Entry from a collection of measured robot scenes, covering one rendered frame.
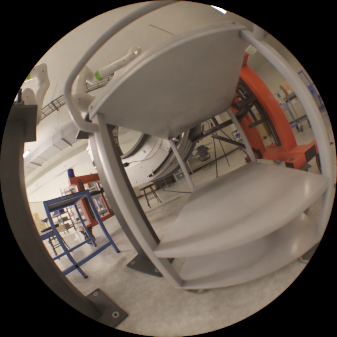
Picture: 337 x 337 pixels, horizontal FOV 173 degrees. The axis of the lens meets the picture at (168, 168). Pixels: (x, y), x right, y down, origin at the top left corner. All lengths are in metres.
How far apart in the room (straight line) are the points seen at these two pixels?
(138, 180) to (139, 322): 1.00
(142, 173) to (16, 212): 0.91
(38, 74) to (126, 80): 0.99
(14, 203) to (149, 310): 0.60
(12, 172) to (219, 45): 0.72
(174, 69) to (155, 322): 0.73
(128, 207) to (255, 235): 0.23
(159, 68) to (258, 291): 0.64
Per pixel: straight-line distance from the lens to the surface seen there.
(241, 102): 0.76
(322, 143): 0.28
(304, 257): 0.46
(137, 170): 1.00
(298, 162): 0.63
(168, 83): 0.31
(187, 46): 0.27
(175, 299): 0.52
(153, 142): 0.91
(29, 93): 0.84
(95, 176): 1.99
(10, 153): 0.59
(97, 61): 4.06
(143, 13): 0.28
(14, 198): 0.52
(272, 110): 0.77
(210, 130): 1.04
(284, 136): 0.77
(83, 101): 0.81
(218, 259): 0.39
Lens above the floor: 0.43
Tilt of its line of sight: 3 degrees up
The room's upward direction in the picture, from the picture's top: 25 degrees counter-clockwise
